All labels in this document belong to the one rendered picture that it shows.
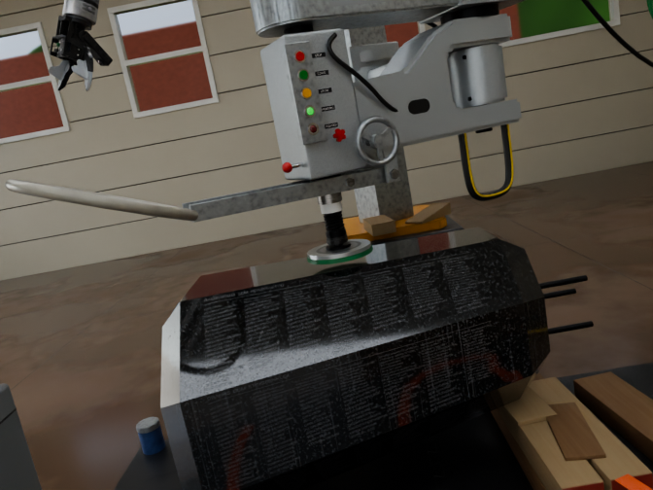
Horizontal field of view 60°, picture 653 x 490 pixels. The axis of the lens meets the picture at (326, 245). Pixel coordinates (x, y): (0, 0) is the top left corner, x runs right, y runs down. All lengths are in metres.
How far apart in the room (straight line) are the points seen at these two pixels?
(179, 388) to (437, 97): 1.21
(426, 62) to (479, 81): 0.24
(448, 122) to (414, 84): 0.18
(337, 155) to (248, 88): 6.33
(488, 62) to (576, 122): 6.57
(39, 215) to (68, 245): 0.58
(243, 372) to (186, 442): 0.26
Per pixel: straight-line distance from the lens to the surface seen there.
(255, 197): 1.67
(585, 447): 1.88
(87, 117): 8.57
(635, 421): 2.26
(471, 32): 2.05
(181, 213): 1.50
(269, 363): 1.68
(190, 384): 1.71
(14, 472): 1.39
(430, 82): 1.92
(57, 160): 8.77
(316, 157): 1.69
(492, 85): 2.09
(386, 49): 2.56
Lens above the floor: 1.24
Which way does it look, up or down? 11 degrees down
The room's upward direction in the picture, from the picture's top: 11 degrees counter-clockwise
